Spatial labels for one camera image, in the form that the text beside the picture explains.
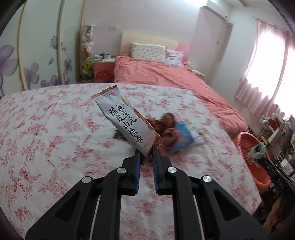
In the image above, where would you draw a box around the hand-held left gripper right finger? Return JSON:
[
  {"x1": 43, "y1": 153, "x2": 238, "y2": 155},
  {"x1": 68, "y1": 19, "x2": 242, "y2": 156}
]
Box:
[{"x1": 152, "y1": 145, "x2": 270, "y2": 240}]

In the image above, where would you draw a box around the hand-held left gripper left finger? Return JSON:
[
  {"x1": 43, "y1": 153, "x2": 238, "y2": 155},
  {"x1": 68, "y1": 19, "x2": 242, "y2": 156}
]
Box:
[{"x1": 25, "y1": 151, "x2": 142, "y2": 240}]

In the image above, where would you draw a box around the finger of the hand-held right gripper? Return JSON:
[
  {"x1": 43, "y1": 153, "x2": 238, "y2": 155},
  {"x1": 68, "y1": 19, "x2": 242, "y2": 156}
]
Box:
[{"x1": 253, "y1": 155, "x2": 281, "y2": 176}]

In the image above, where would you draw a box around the light green cloth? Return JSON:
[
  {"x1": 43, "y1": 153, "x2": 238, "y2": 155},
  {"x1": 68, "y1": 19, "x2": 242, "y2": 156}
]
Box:
[{"x1": 250, "y1": 143, "x2": 266, "y2": 160}]

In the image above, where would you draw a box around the orange plastic laundry basket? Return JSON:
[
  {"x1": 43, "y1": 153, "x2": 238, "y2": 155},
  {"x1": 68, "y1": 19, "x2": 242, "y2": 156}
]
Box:
[{"x1": 233, "y1": 131, "x2": 273, "y2": 191}]

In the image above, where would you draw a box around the grey snack packet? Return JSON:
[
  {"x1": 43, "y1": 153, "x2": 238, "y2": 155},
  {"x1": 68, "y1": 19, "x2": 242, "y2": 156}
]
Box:
[{"x1": 91, "y1": 85, "x2": 162, "y2": 166}]

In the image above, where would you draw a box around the white shelf rack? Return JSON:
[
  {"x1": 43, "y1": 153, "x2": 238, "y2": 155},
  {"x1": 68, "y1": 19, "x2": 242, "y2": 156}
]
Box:
[{"x1": 260, "y1": 113, "x2": 295, "y2": 149}]

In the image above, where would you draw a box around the brown plaid cloth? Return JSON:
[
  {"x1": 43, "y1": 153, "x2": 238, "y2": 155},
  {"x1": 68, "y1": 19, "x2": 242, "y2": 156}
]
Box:
[{"x1": 147, "y1": 112, "x2": 179, "y2": 151}]

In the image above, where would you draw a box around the blue packet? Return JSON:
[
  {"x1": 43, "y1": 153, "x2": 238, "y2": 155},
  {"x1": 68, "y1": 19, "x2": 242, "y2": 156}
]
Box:
[{"x1": 171, "y1": 122, "x2": 206, "y2": 154}]

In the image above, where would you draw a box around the pink curtain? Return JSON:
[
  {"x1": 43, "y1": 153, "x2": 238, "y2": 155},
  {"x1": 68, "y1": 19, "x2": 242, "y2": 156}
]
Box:
[{"x1": 235, "y1": 18, "x2": 295, "y2": 121}]

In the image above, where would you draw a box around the bed with orange duvet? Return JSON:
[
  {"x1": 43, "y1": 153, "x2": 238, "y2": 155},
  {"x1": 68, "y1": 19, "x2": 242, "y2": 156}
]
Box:
[{"x1": 114, "y1": 55, "x2": 250, "y2": 137}]

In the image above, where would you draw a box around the pink floral tablecloth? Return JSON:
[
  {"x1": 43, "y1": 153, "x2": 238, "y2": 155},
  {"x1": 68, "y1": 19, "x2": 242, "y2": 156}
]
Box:
[{"x1": 0, "y1": 83, "x2": 262, "y2": 240}]

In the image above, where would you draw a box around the pink nightstand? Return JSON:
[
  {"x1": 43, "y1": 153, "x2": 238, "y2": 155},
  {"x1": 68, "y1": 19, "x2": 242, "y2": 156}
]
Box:
[{"x1": 93, "y1": 58, "x2": 116, "y2": 82}]

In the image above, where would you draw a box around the pink striped pillow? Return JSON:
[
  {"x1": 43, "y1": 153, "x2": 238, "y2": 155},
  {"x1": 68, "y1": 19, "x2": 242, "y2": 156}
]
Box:
[{"x1": 165, "y1": 48, "x2": 185, "y2": 67}]

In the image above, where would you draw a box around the floral print pillow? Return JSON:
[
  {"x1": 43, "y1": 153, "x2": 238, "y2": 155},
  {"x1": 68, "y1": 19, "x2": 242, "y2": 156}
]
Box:
[{"x1": 131, "y1": 43, "x2": 167, "y2": 63}]

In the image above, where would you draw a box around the beige and pink headboard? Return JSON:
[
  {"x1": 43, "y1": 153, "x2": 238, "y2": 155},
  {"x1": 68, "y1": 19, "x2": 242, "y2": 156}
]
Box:
[{"x1": 121, "y1": 32, "x2": 191, "y2": 63}]

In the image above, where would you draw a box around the wardrobe with purple flowers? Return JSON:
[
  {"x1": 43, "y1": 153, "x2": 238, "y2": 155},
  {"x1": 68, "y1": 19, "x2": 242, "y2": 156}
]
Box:
[{"x1": 0, "y1": 0, "x2": 86, "y2": 98}]

